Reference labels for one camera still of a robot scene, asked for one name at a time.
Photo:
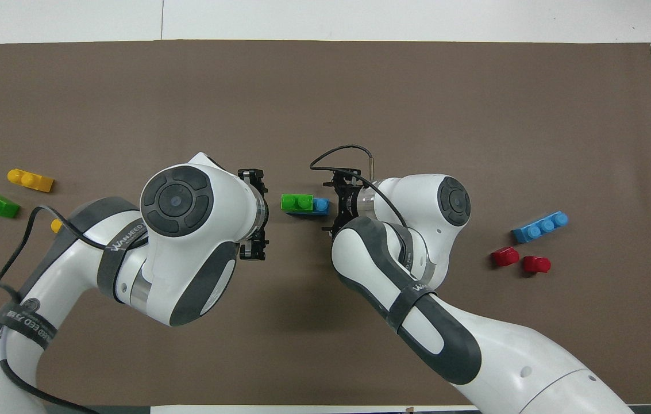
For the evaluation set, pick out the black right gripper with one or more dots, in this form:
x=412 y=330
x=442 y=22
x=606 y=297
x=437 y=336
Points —
x=347 y=202

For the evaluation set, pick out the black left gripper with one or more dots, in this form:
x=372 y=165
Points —
x=263 y=213

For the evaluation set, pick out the blue three-stud block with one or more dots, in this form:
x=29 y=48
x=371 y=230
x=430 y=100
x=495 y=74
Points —
x=321 y=205
x=540 y=227

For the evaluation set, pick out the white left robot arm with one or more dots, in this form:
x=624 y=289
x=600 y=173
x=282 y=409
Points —
x=187 y=259

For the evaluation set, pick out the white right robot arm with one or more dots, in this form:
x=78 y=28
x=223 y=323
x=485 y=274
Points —
x=474 y=356

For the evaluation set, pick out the red one-stud block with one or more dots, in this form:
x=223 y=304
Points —
x=506 y=256
x=536 y=264

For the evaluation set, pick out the yellow two-stud block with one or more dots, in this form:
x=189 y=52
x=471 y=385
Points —
x=32 y=181
x=56 y=225

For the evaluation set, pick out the brown paper mat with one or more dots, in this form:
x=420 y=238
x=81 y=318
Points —
x=325 y=86

